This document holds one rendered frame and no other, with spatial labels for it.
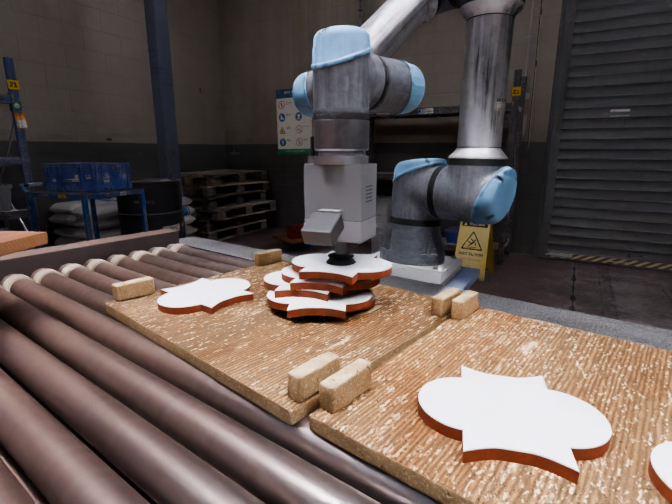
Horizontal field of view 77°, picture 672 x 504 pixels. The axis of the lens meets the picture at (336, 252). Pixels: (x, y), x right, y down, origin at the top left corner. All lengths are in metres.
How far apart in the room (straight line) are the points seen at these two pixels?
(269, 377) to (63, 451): 0.18
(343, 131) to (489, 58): 0.42
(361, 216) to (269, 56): 6.11
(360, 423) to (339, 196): 0.30
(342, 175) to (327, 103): 0.09
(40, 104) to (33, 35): 0.66
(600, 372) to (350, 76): 0.43
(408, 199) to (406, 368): 0.54
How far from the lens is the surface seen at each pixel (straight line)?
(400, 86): 0.64
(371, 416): 0.39
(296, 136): 6.24
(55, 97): 5.61
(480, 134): 0.88
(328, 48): 0.57
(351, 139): 0.56
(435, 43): 5.50
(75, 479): 0.41
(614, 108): 5.11
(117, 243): 1.13
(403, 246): 0.94
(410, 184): 0.94
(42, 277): 1.01
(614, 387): 0.50
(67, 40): 5.80
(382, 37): 0.83
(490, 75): 0.90
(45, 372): 0.58
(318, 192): 0.57
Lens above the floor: 1.16
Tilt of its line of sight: 14 degrees down
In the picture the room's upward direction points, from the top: straight up
